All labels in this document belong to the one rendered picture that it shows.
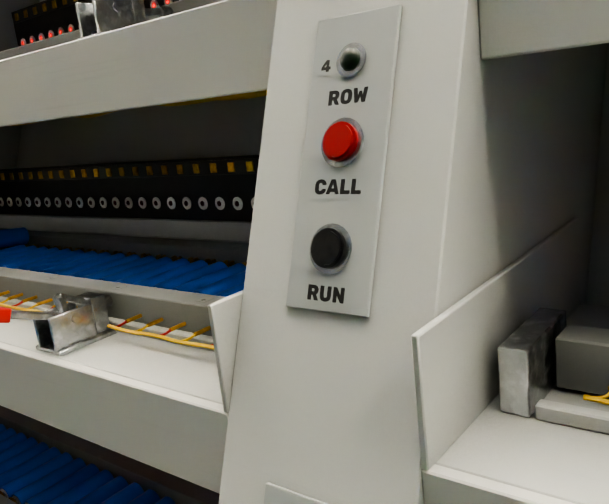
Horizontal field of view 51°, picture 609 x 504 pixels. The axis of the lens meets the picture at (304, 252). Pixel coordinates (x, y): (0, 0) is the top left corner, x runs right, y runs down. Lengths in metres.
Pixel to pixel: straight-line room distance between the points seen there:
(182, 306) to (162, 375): 0.05
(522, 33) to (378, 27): 0.05
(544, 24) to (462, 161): 0.06
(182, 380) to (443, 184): 0.17
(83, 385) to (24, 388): 0.07
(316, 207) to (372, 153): 0.03
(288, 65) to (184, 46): 0.08
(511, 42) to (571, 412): 0.14
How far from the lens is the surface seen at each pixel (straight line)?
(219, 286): 0.42
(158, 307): 0.40
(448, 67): 0.25
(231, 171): 0.52
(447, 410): 0.24
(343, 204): 0.25
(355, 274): 0.25
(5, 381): 0.46
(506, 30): 0.26
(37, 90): 0.48
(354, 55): 0.27
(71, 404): 0.40
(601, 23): 0.25
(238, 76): 0.33
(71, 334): 0.41
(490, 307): 0.27
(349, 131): 0.26
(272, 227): 0.28
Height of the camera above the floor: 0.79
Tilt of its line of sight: 3 degrees up
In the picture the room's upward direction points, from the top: 6 degrees clockwise
